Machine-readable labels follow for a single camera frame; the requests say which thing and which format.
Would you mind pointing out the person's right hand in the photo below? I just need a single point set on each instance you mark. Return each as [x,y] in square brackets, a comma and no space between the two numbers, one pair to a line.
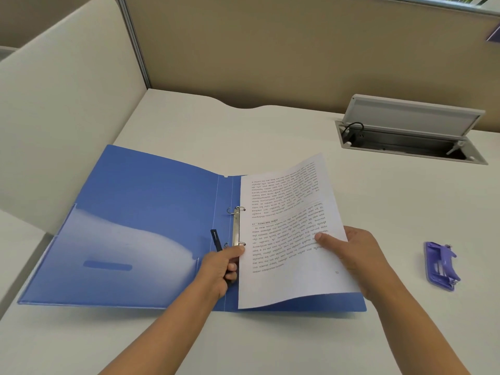
[363,261]

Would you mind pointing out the person's left hand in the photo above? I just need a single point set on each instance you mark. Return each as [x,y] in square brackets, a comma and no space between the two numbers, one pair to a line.
[215,271]

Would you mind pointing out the person's left thumb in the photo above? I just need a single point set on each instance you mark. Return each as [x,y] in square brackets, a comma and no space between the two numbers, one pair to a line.
[233,251]

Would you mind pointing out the person's right thumb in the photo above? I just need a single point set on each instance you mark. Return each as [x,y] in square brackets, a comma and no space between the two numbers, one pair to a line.
[329,240]

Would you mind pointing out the black pen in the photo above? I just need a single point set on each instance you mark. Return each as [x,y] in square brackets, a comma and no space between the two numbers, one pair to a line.
[215,238]

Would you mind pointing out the printed white paper sheet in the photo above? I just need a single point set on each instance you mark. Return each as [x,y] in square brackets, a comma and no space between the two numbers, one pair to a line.
[289,214]

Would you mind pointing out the person's right forearm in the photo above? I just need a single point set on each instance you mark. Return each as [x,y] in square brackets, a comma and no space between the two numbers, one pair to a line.
[422,331]

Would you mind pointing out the person's left forearm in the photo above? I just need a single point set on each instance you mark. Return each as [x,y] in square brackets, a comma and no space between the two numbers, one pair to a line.
[164,331]

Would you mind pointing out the purple hole punch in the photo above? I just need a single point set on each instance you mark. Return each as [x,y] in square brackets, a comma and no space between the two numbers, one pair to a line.
[441,265]

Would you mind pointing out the beige partition panel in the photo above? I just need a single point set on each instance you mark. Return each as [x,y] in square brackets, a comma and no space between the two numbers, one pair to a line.
[297,50]

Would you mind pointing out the white side partition panel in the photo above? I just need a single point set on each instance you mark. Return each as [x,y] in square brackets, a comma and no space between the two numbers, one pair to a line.
[66,121]

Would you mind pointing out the purple object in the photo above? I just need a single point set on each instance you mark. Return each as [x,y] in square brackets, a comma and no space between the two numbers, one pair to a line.
[494,34]

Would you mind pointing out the grey metal partition post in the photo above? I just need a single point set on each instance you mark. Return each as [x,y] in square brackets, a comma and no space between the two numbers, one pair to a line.
[134,38]

